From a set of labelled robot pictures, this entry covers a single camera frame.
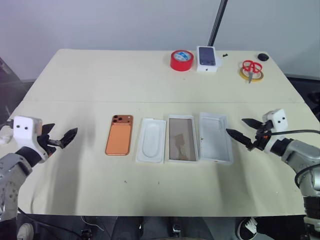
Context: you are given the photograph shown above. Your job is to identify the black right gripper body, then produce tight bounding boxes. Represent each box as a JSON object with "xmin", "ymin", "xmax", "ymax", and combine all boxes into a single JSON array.
[{"xmin": 246, "ymin": 120, "xmax": 274, "ymax": 152}]

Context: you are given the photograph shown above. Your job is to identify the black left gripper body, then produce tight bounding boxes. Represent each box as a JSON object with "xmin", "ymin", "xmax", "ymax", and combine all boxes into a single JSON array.
[{"xmin": 37, "ymin": 132, "xmax": 63, "ymax": 157}]

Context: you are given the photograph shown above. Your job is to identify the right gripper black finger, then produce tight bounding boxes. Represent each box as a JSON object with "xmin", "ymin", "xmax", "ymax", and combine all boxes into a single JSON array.
[
  {"xmin": 241, "ymin": 118, "xmax": 264, "ymax": 130},
  {"xmin": 225, "ymin": 128, "xmax": 254, "ymax": 149}
]

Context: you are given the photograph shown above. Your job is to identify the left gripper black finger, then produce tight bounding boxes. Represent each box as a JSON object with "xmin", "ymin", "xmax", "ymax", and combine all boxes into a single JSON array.
[
  {"xmin": 59, "ymin": 127, "xmax": 79, "ymax": 150},
  {"xmin": 41, "ymin": 123, "xmax": 56, "ymax": 137}
]

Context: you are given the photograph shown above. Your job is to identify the orange smartphone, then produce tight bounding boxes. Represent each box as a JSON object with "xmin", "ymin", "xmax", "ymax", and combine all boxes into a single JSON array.
[{"xmin": 104, "ymin": 114, "xmax": 135, "ymax": 156}]

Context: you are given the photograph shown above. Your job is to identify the white phone box lid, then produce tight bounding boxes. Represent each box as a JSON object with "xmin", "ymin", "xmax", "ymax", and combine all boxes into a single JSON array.
[{"xmin": 198, "ymin": 111, "xmax": 234, "ymax": 166}]

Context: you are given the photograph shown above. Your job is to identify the white box with brown card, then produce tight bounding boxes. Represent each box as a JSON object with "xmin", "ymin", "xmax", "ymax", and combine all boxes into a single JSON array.
[{"xmin": 166, "ymin": 114, "xmax": 200, "ymax": 163}]

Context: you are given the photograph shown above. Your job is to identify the closed white phone box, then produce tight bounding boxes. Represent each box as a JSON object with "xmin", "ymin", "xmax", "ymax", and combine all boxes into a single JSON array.
[{"xmin": 196, "ymin": 45, "xmax": 223, "ymax": 74}]

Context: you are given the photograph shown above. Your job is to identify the yellow tape roll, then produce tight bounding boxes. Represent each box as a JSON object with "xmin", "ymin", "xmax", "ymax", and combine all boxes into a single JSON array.
[{"xmin": 239, "ymin": 66, "xmax": 266, "ymax": 83}]

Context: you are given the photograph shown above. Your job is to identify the white moulded tray insert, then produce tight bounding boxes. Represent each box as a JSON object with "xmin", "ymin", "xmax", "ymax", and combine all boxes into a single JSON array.
[{"xmin": 135, "ymin": 117, "xmax": 168, "ymax": 165}]

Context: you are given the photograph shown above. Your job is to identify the white shoe toe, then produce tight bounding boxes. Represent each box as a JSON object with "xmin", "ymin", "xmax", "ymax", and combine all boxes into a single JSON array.
[{"xmin": 16, "ymin": 221, "xmax": 35, "ymax": 240}]

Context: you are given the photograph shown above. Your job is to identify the black and white sneaker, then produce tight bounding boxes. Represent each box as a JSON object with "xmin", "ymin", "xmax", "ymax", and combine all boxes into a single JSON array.
[{"xmin": 236, "ymin": 216, "xmax": 260, "ymax": 240}]

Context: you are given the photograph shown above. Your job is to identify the red tape roll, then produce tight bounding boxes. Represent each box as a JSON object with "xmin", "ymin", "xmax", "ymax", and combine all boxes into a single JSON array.
[{"xmin": 170, "ymin": 49, "xmax": 195, "ymax": 72}]

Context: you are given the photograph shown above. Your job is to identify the black metal pole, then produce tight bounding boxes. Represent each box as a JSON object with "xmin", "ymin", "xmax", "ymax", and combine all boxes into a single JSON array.
[{"xmin": 207, "ymin": 0, "xmax": 229, "ymax": 48}]

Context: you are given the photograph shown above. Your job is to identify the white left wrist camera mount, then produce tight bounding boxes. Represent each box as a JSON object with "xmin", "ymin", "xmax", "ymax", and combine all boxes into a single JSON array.
[{"xmin": 12, "ymin": 116, "xmax": 50, "ymax": 163}]

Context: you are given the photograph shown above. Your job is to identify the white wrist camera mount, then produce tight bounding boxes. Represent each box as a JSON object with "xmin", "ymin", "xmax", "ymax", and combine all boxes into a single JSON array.
[
  {"xmin": 261, "ymin": 108, "xmax": 286, "ymax": 154},
  {"xmin": 12, "ymin": 116, "xmax": 50, "ymax": 163}
]

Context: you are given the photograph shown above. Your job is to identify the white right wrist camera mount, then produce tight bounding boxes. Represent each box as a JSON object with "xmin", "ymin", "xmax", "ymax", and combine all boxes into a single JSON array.
[{"xmin": 261, "ymin": 108, "xmax": 286, "ymax": 154}]

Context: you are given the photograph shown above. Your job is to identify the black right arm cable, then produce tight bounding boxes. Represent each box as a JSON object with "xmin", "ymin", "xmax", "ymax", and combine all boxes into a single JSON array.
[{"xmin": 269, "ymin": 129, "xmax": 320, "ymax": 192}]

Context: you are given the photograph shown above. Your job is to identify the red handled scissors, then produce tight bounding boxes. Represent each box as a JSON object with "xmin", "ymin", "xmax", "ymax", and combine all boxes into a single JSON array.
[{"xmin": 241, "ymin": 59, "xmax": 263, "ymax": 85}]

